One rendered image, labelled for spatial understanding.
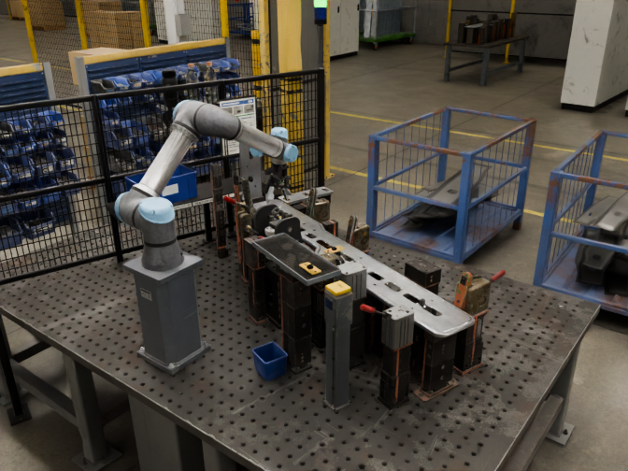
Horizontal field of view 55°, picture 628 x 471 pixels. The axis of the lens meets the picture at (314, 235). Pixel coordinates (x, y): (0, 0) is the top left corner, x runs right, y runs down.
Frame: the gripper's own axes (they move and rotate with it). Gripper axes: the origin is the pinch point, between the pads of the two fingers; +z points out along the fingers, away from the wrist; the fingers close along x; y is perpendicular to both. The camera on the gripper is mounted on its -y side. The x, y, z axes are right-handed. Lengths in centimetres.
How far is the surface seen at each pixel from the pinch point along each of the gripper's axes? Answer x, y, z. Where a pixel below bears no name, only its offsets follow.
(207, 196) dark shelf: -19.9, -33.6, 6.8
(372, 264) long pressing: 5, 66, 3
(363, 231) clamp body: 17.9, 43.3, 1.3
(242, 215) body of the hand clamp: -19.1, 2.0, 2.3
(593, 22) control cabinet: 701, -305, -2
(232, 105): 6, -57, -31
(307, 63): 189, -263, 3
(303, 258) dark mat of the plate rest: -32, 72, -14
